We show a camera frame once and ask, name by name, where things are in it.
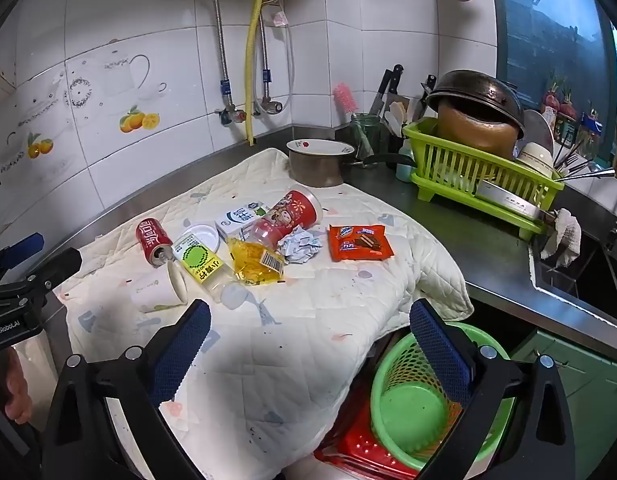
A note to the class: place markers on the metal tray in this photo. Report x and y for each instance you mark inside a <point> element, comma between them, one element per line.
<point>508,202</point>

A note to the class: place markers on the red plastic basket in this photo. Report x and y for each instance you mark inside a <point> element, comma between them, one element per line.
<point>358,447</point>

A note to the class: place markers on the orange snack packet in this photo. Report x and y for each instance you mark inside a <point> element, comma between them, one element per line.
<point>358,242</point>

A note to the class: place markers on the dark metal wok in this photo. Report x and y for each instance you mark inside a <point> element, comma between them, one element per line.
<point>478,90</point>

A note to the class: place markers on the green plastic basket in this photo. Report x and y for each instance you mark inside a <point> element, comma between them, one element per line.
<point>413,410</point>

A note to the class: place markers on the white rice spoon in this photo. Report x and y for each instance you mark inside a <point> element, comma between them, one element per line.
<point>396,115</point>

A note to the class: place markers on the white dinner plate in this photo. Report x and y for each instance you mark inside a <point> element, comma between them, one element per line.
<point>538,130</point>

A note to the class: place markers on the brown cooking pot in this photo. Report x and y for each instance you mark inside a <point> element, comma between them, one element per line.
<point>476,127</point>

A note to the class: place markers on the white paper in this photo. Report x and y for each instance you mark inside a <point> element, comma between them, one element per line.
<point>301,247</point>

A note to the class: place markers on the white bowl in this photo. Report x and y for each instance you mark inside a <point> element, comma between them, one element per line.
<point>533,160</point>

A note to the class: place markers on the white rag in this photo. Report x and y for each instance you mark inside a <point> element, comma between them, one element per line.
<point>563,237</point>

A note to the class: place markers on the white plastic lid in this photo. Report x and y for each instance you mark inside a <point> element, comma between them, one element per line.
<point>207,234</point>

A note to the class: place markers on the brass water valve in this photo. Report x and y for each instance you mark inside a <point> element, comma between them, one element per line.
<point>271,107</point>
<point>231,116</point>

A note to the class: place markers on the green cabinet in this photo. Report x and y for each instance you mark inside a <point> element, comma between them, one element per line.
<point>588,395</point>

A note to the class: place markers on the yellow plastic wrapper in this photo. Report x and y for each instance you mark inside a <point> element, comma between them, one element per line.
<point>248,267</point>

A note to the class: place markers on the green plastic dish rack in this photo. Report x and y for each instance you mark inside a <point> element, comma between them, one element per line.
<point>463,170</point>

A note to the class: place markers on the clear bottle with green label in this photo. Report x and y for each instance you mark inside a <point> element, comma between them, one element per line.
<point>198,260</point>

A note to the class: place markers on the white and blue milk carton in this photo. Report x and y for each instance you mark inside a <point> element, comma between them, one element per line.
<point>236,217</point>

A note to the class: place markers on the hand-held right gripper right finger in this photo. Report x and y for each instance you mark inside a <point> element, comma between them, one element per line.
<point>438,350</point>

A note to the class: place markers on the white paper cup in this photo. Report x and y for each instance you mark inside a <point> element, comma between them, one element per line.
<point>153,292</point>

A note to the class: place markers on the bunch of chopsticks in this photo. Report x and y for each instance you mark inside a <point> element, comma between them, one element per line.
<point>583,162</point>

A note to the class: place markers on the white quilted mat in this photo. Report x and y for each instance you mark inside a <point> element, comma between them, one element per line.
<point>313,320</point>

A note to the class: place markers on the red potted plants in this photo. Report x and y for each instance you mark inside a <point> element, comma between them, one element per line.
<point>558,100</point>

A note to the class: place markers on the red soda can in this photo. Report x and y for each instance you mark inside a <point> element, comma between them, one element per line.
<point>151,237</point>

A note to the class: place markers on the teal plastic bottle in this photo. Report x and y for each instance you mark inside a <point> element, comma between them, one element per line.
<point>404,165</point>

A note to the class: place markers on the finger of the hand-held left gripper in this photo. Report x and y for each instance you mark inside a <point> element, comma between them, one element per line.
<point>58,266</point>
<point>23,249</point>

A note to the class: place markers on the red printed plastic cup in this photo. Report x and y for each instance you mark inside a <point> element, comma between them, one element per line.
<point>293,210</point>

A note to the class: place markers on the person's left hand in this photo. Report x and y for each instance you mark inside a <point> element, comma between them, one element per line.
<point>17,385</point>

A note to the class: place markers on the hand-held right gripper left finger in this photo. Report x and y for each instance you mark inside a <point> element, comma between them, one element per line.
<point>181,355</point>

